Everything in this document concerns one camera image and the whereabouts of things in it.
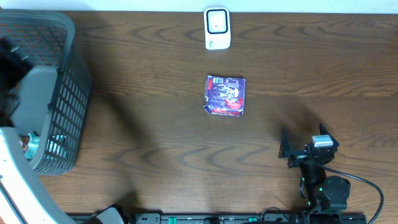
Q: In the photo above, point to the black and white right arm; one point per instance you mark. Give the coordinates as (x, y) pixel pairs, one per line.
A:
(327, 195)

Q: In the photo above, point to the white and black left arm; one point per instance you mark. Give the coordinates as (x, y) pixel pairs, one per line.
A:
(24, 198)

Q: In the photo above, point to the teal snack packet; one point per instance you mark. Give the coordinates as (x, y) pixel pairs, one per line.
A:
(32, 146)

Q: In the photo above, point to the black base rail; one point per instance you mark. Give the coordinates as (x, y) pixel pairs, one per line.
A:
(116, 214)

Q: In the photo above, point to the grey plastic mesh basket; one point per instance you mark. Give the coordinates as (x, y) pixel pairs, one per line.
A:
(54, 96)

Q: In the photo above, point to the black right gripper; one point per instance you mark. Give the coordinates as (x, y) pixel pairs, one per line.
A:
(304, 155)

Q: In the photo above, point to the white barcode scanner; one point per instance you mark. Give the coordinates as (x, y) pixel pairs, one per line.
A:
(217, 28)

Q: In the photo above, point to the orange brown candy bar wrapper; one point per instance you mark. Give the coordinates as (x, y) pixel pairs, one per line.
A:
(24, 142)

